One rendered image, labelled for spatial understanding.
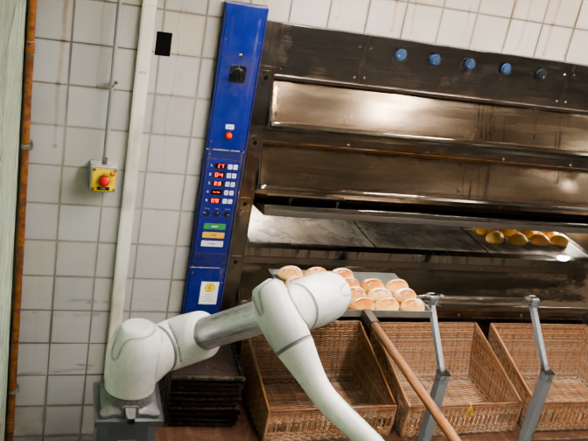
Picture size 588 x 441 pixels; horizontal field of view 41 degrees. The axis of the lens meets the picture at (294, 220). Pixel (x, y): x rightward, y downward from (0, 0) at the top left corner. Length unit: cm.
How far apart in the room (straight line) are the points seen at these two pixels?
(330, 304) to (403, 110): 137
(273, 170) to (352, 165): 34
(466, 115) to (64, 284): 178
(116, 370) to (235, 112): 111
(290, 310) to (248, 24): 129
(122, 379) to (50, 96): 108
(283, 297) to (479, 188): 172
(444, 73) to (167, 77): 112
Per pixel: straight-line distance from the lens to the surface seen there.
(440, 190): 346
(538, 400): 347
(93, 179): 299
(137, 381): 245
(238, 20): 294
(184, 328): 249
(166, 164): 307
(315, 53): 309
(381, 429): 334
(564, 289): 408
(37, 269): 322
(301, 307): 202
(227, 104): 300
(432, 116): 334
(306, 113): 312
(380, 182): 333
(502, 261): 379
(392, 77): 323
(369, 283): 308
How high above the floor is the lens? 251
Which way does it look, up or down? 21 degrees down
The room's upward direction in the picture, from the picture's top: 11 degrees clockwise
